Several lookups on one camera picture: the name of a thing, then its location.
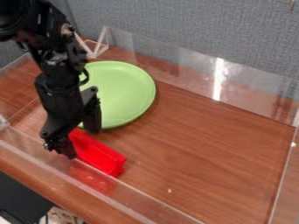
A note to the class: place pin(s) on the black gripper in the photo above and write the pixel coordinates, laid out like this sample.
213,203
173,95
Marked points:
68,107

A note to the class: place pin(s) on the red plastic block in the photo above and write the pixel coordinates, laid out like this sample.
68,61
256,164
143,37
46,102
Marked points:
97,155

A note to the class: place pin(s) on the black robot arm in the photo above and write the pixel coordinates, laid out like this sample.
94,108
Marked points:
38,28

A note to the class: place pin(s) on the green round plate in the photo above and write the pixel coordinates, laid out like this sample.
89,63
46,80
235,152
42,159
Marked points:
125,91

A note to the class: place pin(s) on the black box under table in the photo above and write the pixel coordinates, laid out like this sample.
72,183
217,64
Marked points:
21,205

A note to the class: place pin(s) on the clear acrylic enclosure wall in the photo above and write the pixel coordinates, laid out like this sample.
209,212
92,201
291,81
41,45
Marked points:
212,153

